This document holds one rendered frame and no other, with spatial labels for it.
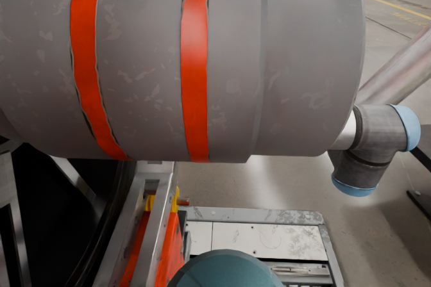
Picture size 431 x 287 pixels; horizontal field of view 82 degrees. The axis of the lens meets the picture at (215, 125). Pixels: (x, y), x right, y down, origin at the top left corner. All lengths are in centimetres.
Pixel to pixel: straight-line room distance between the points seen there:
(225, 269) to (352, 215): 106
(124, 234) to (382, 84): 59
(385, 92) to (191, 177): 87
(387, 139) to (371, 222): 74
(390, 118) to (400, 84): 14
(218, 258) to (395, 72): 57
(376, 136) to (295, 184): 76
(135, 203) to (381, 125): 44
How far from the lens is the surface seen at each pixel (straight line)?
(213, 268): 20
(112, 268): 35
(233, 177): 121
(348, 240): 116
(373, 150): 56
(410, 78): 67
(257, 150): 15
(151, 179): 41
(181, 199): 50
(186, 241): 85
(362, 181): 62
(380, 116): 54
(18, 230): 30
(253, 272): 20
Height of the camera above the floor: 92
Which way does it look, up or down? 38 degrees down
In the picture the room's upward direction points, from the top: straight up
